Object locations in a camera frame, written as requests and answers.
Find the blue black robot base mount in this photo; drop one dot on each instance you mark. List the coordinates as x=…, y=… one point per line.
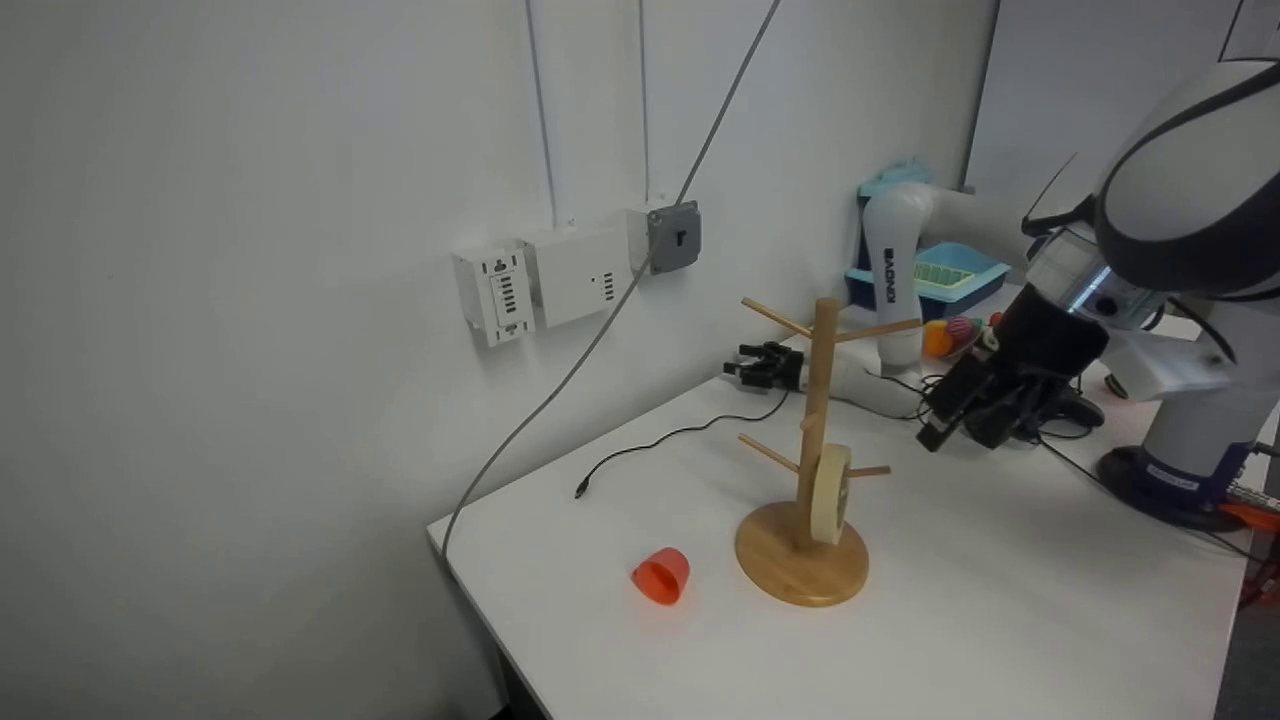
x=1173, y=483

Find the wooden peg stand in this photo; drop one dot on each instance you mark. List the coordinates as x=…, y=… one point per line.
x=786, y=560

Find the white wall junction box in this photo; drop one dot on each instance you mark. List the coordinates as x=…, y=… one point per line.
x=583, y=275

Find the white second robot arm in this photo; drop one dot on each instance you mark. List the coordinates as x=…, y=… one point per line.
x=893, y=252

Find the white labelled wall socket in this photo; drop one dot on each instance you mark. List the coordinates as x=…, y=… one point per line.
x=499, y=299

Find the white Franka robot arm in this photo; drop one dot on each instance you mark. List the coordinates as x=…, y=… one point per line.
x=1185, y=200

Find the orange toy ball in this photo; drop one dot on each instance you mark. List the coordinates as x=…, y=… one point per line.
x=940, y=342

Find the grey wall box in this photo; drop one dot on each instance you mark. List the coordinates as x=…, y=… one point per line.
x=675, y=237

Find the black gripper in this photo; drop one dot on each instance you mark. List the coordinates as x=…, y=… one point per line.
x=1040, y=353

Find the light blue package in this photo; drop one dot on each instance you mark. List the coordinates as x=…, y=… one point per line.
x=897, y=172

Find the green yellow toy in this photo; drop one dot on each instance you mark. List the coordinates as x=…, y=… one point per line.
x=988, y=329

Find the small orange plastic cup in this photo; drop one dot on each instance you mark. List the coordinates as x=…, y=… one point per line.
x=662, y=578

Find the black clamp device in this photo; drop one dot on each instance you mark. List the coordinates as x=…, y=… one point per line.
x=764, y=366

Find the white wall conduit pipe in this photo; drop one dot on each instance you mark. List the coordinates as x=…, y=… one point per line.
x=542, y=123
x=644, y=105

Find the blue box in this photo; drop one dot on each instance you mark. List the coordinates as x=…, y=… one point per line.
x=961, y=276

